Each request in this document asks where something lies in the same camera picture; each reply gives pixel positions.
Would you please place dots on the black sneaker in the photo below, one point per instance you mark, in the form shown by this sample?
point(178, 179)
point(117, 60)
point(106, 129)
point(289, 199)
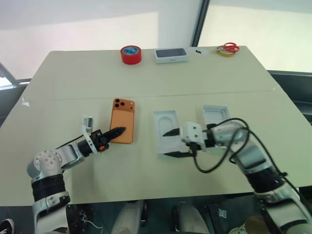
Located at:
point(6, 226)

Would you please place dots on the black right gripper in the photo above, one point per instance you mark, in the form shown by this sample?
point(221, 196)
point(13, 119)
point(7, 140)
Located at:
point(189, 149)

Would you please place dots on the white phone box base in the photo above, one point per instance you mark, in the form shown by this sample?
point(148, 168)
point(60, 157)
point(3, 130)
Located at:
point(168, 122)

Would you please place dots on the white sneaker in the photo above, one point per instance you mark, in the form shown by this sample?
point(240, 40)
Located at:
point(240, 228)

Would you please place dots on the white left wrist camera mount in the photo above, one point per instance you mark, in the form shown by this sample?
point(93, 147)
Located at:
point(87, 122)

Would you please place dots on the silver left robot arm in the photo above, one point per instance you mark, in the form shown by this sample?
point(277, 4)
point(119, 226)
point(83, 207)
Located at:
point(48, 161)

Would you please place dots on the yellow tape roll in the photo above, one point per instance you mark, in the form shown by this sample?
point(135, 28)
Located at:
point(225, 54)

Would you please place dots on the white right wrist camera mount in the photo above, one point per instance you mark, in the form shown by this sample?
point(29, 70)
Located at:
point(193, 132)

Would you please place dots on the brown cardboard piece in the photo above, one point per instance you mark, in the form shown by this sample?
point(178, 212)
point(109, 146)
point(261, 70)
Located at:
point(254, 225)

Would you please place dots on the dark window frame post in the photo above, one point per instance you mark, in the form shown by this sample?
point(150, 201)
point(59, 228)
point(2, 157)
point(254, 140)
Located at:
point(201, 22)

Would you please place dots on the clear tape scrap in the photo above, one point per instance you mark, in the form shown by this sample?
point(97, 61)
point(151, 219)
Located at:
point(25, 102)

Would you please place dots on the dark furniture beside table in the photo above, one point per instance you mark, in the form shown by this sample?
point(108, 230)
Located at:
point(292, 85)

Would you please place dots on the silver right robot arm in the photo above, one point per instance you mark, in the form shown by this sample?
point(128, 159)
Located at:
point(251, 156)

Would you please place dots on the closed white phone box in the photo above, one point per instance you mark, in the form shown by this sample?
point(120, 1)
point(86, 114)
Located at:
point(171, 57)

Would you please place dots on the orange smartphone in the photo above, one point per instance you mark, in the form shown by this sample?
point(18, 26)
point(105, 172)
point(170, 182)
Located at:
point(123, 114)

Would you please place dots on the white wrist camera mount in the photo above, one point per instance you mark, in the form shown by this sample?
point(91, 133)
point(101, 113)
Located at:
point(193, 132)
point(87, 122)

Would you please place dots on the white phone box lid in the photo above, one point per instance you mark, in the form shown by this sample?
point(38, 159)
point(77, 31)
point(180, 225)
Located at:
point(214, 113)

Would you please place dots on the grey chair frame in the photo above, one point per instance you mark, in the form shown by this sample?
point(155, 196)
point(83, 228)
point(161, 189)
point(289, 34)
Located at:
point(7, 75)

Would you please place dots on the small black object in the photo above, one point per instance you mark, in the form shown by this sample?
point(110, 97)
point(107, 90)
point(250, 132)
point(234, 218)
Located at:
point(198, 51)

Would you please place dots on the red tape roll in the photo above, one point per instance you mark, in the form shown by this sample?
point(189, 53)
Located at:
point(131, 58)

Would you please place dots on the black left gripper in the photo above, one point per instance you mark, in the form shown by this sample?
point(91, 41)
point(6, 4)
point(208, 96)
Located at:
point(98, 142)

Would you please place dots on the pale rounded shape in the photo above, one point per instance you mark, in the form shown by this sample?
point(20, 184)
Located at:
point(186, 219)
point(129, 217)

